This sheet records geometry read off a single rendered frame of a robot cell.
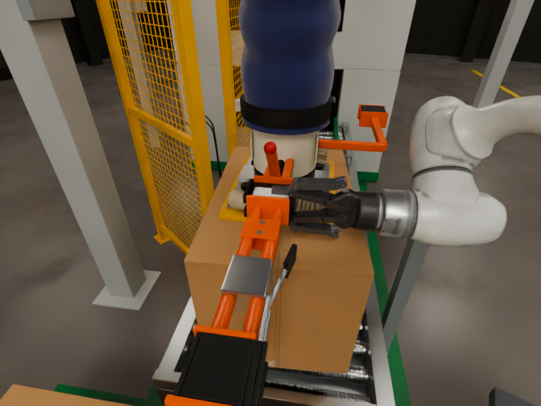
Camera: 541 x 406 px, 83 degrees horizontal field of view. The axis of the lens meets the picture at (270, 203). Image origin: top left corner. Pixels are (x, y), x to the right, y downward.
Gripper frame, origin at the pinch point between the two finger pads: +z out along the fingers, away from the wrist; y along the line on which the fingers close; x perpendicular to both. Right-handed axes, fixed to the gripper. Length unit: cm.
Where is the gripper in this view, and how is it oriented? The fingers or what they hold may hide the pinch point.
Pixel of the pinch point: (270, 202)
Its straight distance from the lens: 60.7
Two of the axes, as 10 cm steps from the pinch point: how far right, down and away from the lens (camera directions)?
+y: 0.0, 8.3, 5.6
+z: -9.9, -0.8, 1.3
